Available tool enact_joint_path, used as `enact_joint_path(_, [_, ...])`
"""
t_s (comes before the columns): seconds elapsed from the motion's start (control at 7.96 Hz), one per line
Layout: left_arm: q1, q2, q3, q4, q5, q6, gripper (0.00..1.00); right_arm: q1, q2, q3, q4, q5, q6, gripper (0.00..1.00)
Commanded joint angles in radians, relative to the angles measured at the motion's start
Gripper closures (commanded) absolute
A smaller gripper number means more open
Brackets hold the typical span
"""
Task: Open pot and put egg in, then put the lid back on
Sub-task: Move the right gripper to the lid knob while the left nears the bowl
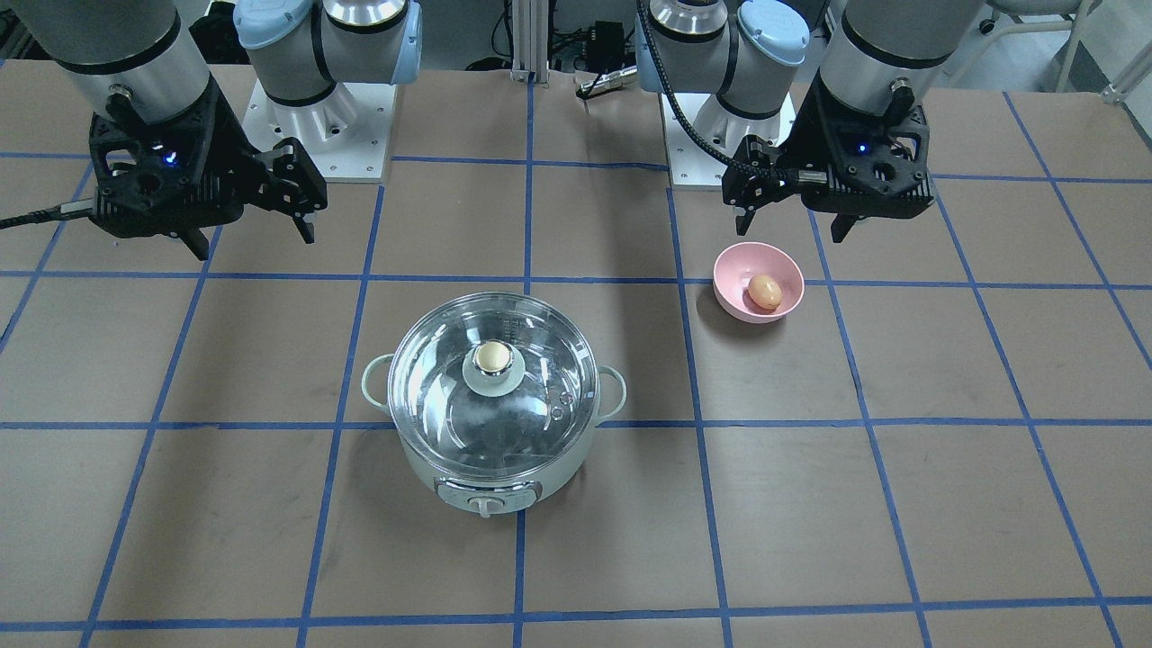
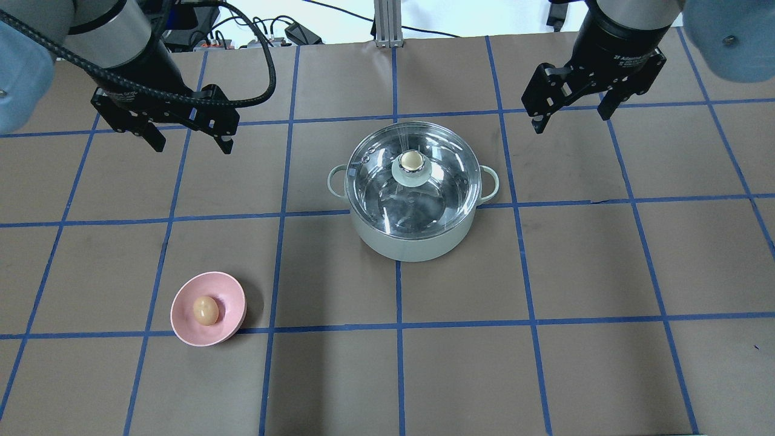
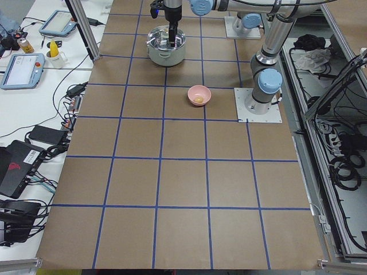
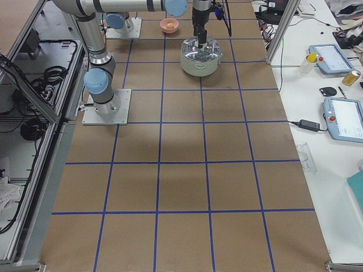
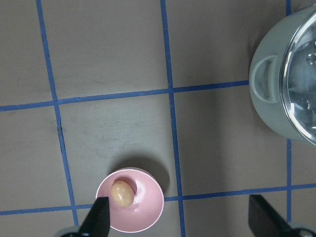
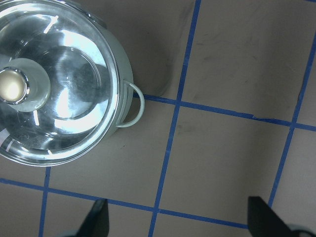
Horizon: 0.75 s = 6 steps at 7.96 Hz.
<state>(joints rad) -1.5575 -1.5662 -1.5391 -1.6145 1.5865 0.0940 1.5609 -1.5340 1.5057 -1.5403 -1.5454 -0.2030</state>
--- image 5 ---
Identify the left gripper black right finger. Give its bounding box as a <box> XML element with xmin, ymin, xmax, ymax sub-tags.
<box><xmin>248</xmin><ymin>195</ymin><xmax>293</xmax><ymax>237</ymax></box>

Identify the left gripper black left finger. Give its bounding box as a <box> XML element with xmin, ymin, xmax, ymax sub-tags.
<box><xmin>78</xmin><ymin>197</ymin><xmax>110</xmax><ymax>237</ymax></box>

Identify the brown egg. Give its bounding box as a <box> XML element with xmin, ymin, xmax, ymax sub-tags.
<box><xmin>111</xmin><ymin>180</ymin><xmax>134</xmax><ymax>207</ymax></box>

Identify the glass pot lid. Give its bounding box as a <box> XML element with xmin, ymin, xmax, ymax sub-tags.
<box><xmin>281</xmin><ymin>8</ymin><xmax>316</xmax><ymax>146</ymax></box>

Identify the pink bowl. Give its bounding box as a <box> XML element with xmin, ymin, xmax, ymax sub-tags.
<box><xmin>95</xmin><ymin>167</ymin><xmax>164</xmax><ymax>233</ymax></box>

